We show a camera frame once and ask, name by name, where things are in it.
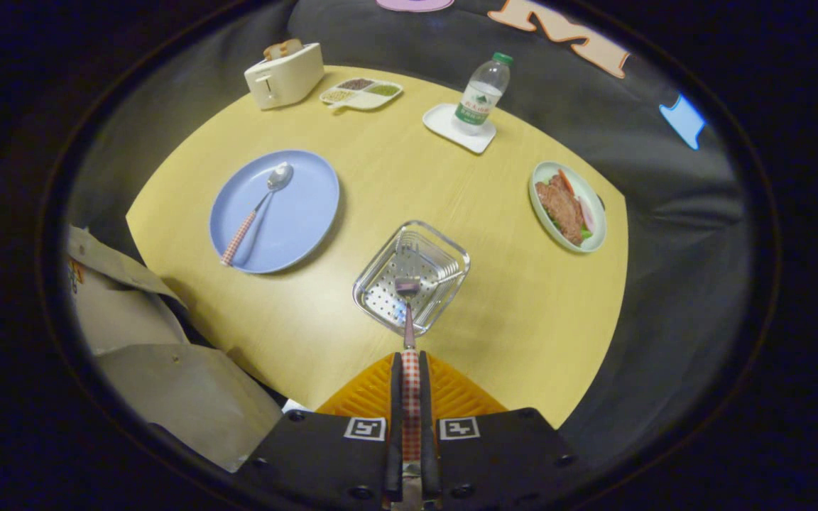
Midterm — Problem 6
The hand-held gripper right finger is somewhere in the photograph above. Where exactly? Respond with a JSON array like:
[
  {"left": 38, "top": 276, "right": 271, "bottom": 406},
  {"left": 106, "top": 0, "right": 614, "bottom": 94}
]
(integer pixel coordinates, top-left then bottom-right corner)
[{"left": 420, "top": 351, "right": 584, "bottom": 510}]

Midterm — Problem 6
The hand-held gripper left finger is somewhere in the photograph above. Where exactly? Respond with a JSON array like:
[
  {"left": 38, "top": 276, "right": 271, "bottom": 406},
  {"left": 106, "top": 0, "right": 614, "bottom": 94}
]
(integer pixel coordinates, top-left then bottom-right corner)
[{"left": 235, "top": 351, "right": 404, "bottom": 510}]

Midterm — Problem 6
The fork with checked handle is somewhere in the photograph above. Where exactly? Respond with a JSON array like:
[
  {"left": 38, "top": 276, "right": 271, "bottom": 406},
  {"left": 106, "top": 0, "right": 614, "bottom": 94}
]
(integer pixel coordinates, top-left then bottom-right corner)
[{"left": 394, "top": 276, "right": 423, "bottom": 466}]

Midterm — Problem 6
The spoon with checked handle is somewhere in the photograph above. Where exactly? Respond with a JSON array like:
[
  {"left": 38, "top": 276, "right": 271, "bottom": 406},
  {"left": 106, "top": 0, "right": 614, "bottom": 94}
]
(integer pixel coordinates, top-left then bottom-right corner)
[{"left": 221, "top": 162, "right": 295, "bottom": 268}]

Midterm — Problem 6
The clear perforated basket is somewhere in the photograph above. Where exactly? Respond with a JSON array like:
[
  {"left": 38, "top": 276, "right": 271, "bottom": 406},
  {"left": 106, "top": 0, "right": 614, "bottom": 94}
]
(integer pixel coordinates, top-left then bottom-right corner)
[{"left": 352, "top": 220, "right": 471, "bottom": 337}]

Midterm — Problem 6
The blue round plate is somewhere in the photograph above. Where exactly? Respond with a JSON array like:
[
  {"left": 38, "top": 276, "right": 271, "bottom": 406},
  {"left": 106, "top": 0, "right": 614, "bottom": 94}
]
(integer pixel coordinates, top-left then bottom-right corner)
[{"left": 209, "top": 149, "right": 341, "bottom": 275}]

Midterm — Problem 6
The sliced meat portion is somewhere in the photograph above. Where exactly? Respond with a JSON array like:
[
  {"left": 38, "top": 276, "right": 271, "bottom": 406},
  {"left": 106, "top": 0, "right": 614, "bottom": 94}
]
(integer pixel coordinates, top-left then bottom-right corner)
[{"left": 535, "top": 170, "right": 586, "bottom": 246}]

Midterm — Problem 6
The pale green food plate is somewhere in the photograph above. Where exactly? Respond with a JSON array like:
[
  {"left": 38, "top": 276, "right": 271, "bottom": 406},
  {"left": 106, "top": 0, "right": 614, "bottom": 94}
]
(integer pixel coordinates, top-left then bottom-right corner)
[{"left": 528, "top": 161, "right": 607, "bottom": 254}]

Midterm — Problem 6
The white coaster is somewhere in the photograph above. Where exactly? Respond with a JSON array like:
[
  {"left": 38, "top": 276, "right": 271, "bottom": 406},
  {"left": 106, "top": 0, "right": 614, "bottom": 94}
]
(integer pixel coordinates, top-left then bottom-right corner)
[{"left": 422, "top": 103, "right": 497, "bottom": 155}]

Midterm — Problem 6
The white divided dish of grains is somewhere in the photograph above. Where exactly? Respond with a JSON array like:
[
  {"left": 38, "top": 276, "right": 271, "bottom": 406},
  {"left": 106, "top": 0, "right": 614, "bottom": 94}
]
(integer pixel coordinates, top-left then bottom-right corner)
[{"left": 319, "top": 77, "right": 404, "bottom": 113}]

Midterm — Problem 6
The clear plastic water bottle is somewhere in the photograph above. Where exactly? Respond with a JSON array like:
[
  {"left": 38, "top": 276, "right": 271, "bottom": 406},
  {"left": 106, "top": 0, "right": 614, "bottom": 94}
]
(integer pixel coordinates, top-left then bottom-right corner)
[{"left": 454, "top": 52, "right": 515, "bottom": 136}]

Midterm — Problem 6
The white toaster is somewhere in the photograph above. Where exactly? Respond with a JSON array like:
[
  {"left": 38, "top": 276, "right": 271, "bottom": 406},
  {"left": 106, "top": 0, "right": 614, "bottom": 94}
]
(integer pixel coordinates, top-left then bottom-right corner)
[{"left": 244, "top": 43, "right": 326, "bottom": 111}]

